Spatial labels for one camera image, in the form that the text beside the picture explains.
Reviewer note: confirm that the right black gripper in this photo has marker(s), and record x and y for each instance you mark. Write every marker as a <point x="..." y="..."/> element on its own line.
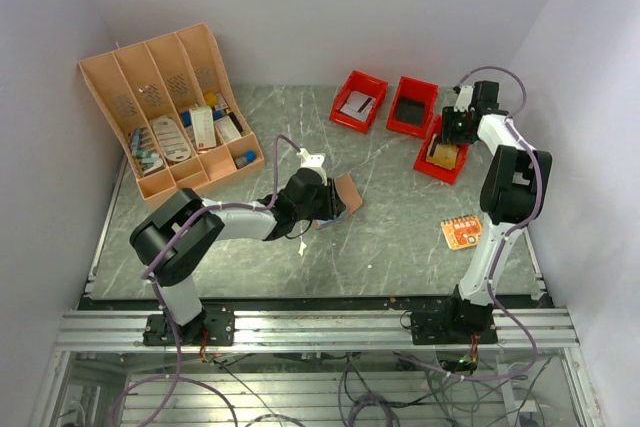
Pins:
<point x="449" y="135"/>

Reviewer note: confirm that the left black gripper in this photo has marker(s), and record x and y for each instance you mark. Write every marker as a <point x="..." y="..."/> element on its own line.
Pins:
<point x="334" y="207"/>

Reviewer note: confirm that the red bin with gold cards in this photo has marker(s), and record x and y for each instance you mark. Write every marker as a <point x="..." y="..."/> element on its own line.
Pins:
<point x="424" y="167"/>

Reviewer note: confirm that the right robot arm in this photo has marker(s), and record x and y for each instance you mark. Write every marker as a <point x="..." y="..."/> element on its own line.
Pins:
<point x="511" y="197"/>

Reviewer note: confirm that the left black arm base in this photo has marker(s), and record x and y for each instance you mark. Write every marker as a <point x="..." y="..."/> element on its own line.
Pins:
<point x="211" y="328"/>

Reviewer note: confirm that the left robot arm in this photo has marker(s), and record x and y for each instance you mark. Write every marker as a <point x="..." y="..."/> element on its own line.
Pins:
<point x="172" y="241"/>

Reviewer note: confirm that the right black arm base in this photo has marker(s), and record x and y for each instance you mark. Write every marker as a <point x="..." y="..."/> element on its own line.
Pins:
<point x="455" y="324"/>

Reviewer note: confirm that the black cards stack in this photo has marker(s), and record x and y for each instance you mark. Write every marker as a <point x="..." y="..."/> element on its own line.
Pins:
<point x="409" y="111"/>

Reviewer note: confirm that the red bin with black cards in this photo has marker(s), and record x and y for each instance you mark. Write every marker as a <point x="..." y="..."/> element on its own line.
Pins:
<point x="417" y="90"/>

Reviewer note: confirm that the red bin with white cards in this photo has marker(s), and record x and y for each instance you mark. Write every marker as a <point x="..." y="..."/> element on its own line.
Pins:
<point x="364" y="83"/>

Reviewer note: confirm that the white cards stack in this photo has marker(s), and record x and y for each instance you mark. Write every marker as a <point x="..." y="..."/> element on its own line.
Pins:
<point x="358" y="106"/>

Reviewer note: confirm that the blue capped bottle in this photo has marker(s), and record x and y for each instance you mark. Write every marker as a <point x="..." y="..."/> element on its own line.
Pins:
<point x="245" y="159"/>

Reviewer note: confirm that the orange spiral notebook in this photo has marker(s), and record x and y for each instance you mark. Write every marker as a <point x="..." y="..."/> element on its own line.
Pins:
<point x="462" y="232"/>

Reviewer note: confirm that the white small box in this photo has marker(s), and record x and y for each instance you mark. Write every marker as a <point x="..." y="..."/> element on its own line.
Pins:
<point x="227" y="130"/>

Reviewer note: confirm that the white red box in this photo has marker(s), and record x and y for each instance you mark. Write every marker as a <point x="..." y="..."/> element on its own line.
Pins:
<point x="202" y="122"/>

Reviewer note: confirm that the yellow small item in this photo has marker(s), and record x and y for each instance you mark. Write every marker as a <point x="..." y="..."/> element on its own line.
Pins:
<point x="211" y="100"/>

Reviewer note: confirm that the white oval remote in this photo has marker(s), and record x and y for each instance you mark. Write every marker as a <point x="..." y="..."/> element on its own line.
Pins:
<point x="173" y="144"/>

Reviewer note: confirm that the orange desk organizer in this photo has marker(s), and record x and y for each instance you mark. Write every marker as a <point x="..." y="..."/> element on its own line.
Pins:
<point x="170" y="103"/>

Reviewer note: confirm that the pens bundle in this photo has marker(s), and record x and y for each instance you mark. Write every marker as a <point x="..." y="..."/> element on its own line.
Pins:
<point x="146" y="156"/>

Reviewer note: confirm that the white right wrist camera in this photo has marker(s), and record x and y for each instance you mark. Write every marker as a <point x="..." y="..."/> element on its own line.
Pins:
<point x="464" y="98"/>

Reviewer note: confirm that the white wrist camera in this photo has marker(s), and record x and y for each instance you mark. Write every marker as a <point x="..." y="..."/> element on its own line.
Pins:
<point x="312" y="161"/>
<point x="464" y="98"/>

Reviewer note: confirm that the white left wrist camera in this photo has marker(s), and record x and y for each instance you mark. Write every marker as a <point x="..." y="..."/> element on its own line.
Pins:
<point x="312" y="161"/>

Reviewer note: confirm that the aluminium rail frame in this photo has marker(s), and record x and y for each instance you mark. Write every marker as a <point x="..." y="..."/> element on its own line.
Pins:
<point x="121" y="332"/>

